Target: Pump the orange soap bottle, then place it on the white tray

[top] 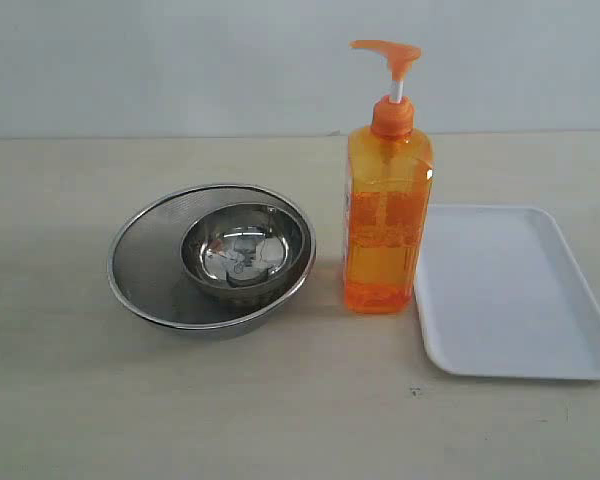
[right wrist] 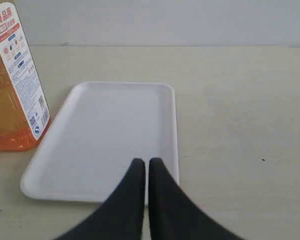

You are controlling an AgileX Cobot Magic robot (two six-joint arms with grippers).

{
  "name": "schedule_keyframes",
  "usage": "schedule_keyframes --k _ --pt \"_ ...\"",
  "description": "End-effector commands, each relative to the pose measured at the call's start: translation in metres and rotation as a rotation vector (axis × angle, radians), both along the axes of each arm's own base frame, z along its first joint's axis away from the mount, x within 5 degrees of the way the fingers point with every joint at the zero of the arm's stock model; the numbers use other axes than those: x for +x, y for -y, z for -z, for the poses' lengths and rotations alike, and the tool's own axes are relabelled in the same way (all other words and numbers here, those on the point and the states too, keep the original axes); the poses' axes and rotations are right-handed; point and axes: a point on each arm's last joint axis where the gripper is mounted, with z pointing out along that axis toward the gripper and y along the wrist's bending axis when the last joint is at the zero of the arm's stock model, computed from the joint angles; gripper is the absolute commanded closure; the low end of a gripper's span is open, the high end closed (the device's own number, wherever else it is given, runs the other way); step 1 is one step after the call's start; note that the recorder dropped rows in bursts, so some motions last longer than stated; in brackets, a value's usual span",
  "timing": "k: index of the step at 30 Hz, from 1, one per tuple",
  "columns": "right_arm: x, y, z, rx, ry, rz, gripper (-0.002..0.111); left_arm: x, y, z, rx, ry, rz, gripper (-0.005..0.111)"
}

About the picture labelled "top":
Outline orange pump soap bottle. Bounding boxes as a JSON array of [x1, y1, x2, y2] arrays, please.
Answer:
[[343, 40, 434, 314]]

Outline small shiny steel bowl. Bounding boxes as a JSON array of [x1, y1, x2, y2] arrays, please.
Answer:
[[180, 202, 309, 307]]

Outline large steel mesh strainer bowl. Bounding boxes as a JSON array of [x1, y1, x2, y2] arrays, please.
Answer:
[[107, 183, 317, 338]]

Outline white rectangular plastic tray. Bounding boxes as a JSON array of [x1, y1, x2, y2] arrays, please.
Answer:
[[415, 205, 600, 381]]

